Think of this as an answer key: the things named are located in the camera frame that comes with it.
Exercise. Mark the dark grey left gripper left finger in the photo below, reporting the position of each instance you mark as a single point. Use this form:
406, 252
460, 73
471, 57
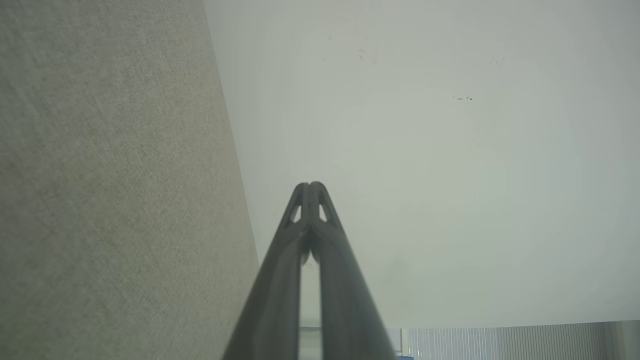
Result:
272, 300

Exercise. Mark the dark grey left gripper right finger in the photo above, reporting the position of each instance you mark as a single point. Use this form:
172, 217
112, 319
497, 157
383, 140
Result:
345, 305

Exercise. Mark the white ribbed vertical blind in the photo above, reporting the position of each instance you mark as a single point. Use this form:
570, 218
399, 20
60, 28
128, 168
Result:
500, 342

